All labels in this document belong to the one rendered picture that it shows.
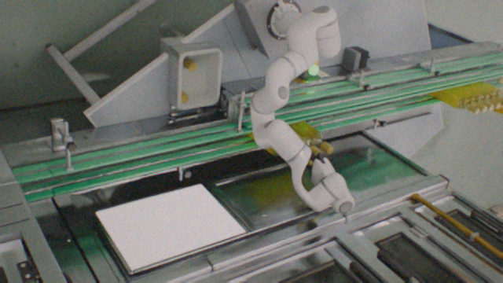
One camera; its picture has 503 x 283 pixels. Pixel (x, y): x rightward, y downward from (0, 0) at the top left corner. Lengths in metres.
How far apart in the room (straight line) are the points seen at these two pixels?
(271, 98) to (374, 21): 1.06
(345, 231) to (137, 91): 0.90
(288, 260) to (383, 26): 1.30
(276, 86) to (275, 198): 0.51
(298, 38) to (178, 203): 0.70
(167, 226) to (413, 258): 0.84
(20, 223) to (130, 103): 0.85
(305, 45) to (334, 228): 0.65
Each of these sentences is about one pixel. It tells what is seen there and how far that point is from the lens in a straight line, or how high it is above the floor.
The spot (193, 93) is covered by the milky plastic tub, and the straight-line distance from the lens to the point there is 2.12.
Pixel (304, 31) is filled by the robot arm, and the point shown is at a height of 1.18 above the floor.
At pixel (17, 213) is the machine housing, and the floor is 1.37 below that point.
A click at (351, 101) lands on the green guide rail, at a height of 0.94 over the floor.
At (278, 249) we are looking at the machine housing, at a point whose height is 1.40.
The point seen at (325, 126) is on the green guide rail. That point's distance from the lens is 2.37.
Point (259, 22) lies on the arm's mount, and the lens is 2.05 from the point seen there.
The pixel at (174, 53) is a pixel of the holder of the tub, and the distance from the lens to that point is 1.99.
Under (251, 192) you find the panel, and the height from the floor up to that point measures 1.12.
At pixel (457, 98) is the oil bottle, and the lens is 2.81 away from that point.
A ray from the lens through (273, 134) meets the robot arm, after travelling 1.68.
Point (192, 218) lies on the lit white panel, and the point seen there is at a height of 1.16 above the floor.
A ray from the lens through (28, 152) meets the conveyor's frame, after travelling 1.91.
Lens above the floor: 2.45
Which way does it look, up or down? 44 degrees down
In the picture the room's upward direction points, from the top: 129 degrees clockwise
